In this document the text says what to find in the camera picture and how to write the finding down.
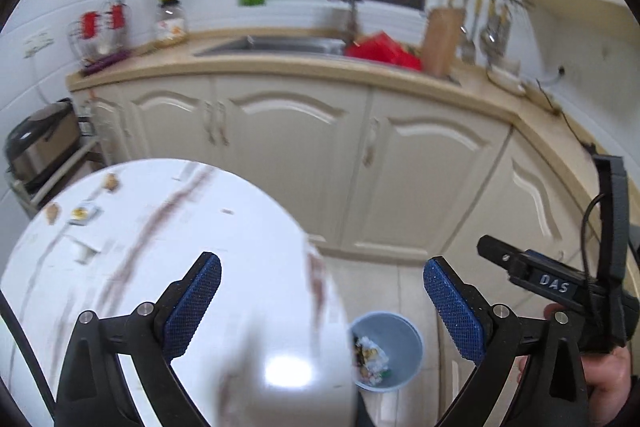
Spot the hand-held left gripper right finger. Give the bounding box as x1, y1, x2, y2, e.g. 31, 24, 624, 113
422, 256, 591, 427

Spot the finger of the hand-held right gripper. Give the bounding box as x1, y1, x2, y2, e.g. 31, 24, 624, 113
476, 234, 526, 278

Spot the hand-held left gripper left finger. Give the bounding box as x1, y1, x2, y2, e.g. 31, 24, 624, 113
54, 251, 222, 427

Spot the light blue bin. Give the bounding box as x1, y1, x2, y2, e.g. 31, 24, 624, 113
348, 312, 424, 394

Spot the person's right hand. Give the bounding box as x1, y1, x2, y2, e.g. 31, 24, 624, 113
515, 302, 635, 408

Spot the heap of crumpled wrappers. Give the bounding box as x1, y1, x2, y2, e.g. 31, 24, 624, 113
352, 334, 393, 383

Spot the white plastic piece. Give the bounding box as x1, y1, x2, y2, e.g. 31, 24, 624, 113
70, 238, 98, 264

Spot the small yellow packet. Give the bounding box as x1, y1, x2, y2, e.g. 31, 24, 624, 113
67, 201, 103, 227

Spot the white plate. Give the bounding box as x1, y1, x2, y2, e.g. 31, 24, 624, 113
487, 62, 528, 95

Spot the grey storage cart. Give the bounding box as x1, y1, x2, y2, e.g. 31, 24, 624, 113
5, 117, 108, 220

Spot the metal spatula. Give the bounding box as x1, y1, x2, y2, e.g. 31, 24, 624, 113
459, 0, 477, 64

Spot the metal ladle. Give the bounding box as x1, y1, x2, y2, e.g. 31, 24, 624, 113
480, 0, 503, 60

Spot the wooden cutting board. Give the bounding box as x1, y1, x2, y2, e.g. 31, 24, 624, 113
420, 7, 467, 78

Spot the black and silver rice cooker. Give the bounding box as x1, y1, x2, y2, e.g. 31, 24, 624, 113
4, 99, 83, 192

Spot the red plastic basin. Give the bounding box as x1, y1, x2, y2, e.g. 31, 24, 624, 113
344, 32, 423, 72

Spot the purple drip tray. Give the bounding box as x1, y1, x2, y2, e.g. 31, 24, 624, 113
79, 49, 132, 76

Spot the beige countertop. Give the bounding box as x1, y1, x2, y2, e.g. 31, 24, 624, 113
66, 27, 640, 258

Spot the large clear jar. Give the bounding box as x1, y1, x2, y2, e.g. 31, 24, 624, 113
154, 2, 188, 48

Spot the metal faucet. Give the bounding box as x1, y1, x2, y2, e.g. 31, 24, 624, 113
322, 0, 366, 45

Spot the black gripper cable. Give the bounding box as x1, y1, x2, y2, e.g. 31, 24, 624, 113
582, 194, 608, 293

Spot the black wall cable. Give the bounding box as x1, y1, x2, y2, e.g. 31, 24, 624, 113
537, 66, 596, 150

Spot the white power cable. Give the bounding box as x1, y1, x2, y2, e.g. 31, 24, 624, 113
30, 57, 46, 105

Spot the wire dish rack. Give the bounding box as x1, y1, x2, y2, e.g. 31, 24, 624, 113
67, 0, 132, 75

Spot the white wall socket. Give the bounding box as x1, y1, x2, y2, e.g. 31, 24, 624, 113
22, 27, 55, 60

